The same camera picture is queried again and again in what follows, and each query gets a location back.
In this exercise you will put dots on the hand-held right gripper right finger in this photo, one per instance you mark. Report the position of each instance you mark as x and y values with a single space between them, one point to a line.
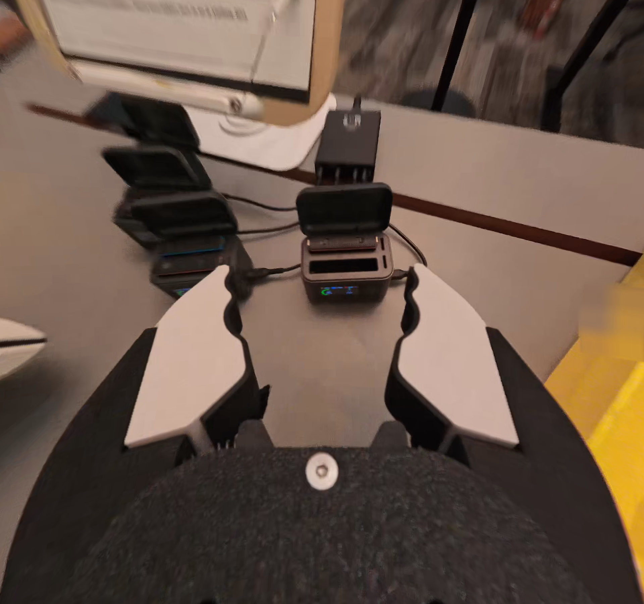
453 362

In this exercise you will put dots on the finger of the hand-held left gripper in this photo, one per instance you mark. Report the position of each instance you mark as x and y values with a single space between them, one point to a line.
15 360
17 331

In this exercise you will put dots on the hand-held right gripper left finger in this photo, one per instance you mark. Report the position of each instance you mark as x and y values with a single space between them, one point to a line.
191 362

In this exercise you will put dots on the black battery charging case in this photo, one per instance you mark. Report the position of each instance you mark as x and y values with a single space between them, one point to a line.
344 279
156 169
151 121
181 211

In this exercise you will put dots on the black battery orange trim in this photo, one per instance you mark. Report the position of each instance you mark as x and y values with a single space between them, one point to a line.
342 246
191 264

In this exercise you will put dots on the yellow plastic bin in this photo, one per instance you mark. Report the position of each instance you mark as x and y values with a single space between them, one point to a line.
619 438

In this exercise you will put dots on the black battery blue trim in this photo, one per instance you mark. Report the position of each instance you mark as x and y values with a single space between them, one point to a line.
191 248

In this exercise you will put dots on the white sign stand base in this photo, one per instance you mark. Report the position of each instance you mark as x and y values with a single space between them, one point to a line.
271 146

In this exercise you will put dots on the black multiport power adapter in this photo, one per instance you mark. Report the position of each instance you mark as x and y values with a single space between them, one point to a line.
347 146

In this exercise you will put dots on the wood-framed monitor on stand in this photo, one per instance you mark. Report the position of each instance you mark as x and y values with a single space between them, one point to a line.
176 35

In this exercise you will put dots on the black metal frame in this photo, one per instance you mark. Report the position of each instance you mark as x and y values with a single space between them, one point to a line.
593 40

